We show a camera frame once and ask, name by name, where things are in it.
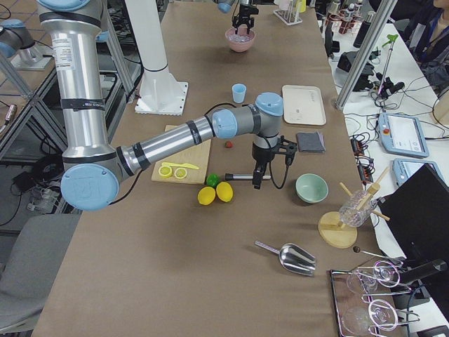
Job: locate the far teach pendant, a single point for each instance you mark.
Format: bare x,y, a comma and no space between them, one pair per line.
402,134

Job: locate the grey folded cloth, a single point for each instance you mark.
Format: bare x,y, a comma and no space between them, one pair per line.
310,142

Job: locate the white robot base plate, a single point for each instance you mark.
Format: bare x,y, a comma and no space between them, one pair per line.
160,93

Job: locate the pink bowl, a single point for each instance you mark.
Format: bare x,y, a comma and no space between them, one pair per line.
239,48

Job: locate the wooden cup tree stand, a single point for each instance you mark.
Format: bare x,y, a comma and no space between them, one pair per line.
339,228

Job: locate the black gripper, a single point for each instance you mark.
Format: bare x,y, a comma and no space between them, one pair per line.
245,13
262,154

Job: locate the black picture frame tray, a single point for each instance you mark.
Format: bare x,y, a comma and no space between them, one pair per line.
382,300

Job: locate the aluminium frame post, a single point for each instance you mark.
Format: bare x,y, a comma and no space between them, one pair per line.
379,21

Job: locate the upper yellow lemon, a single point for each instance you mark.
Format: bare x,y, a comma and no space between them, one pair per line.
224,191

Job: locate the red strawberry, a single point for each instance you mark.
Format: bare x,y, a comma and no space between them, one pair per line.
229,144

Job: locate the light blue cup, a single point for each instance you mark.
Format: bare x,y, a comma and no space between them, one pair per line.
238,93

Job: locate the yellow lemon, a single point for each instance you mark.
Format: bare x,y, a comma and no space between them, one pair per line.
206,195
224,191

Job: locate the steel scoop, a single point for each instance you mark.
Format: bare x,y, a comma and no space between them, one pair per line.
293,258

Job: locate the cream rabbit tray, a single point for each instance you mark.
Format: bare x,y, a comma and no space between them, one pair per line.
303,105

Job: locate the lower lemon slice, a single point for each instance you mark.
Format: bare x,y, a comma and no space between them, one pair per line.
180,173

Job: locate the lemon slice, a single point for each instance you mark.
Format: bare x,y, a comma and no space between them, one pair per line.
180,173
165,171

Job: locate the near teach pendant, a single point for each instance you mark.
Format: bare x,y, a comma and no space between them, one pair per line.
403,169

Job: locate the upper lemon slice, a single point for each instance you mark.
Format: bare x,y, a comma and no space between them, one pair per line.
165,171

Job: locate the clear glass on stand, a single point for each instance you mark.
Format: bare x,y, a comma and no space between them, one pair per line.
357,209

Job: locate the green lime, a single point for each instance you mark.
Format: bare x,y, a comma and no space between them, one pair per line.
213,180

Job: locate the teach pendant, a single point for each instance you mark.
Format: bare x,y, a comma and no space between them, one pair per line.
403,169
402,134

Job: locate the green bowl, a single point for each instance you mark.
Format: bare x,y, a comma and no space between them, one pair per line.
311,188

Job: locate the yellow plastic knife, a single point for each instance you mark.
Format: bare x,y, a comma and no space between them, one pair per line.
185,165

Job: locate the lower yellow lemon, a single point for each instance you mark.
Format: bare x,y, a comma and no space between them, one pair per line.
206,195

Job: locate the black monitor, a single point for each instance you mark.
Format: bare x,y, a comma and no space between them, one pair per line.
418,216

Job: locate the clear ice cubes pile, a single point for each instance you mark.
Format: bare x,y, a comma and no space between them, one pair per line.
238,38

